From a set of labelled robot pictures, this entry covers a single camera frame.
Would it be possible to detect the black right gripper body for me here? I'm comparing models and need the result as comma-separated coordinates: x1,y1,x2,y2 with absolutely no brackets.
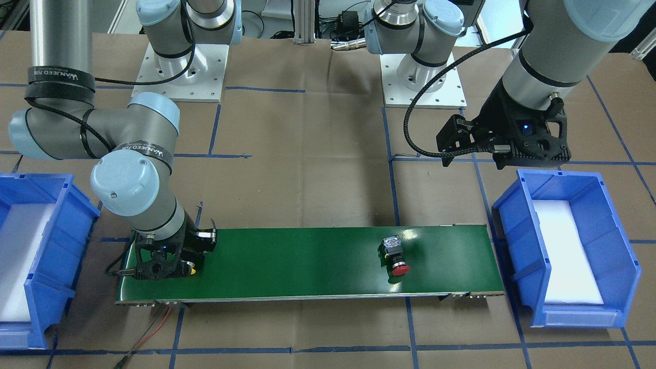
134,220,198,280

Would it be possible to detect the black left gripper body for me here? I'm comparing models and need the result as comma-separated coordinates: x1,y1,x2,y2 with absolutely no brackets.
474,82,571,170

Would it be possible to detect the yellow push button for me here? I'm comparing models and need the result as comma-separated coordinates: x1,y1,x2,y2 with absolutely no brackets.
180,261,195,277

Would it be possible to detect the red push button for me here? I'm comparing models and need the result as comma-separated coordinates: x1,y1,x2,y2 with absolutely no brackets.
380,235,411,277

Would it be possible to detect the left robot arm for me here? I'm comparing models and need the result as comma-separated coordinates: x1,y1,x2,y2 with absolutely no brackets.
364,1,654,170

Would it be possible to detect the green conveyor belt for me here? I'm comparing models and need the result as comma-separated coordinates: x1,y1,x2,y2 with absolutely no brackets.
116,224,504,304

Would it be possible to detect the blue bin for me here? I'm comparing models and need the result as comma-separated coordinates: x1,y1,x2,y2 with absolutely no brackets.
494,169,641,329
1,173,100,350

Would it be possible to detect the white foam pad bin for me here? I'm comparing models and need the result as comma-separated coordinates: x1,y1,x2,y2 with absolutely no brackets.
534,199,604,304
1,203,55,322

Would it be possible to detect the black power adapter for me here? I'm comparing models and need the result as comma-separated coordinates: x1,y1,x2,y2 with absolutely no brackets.
337,10,359,33

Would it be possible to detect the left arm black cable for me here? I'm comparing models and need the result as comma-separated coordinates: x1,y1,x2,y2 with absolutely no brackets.
403,28,528,158

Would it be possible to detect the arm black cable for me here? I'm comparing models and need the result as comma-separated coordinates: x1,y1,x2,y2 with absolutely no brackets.
403,28,528,158
26,10,198,154

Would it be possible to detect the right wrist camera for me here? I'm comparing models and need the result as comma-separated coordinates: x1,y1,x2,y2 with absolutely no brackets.
190,228,217,254

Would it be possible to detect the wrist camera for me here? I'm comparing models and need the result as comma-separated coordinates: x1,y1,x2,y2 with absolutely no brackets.
436,114,480,167
190,228,217,254

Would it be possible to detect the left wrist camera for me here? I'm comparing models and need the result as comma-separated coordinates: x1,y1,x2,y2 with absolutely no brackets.
436,114,480,167

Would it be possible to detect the red conveyor wire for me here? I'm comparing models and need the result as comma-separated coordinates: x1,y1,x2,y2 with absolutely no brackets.
114,305,172,368

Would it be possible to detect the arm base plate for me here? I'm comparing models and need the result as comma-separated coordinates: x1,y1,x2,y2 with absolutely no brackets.
380,54,468,109
132,44,229,103

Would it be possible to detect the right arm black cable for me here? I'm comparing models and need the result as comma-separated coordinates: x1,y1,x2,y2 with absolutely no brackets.
26,10,198,154

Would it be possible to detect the aluminium frame post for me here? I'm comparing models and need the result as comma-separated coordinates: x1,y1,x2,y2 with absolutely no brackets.
291,1,318,45

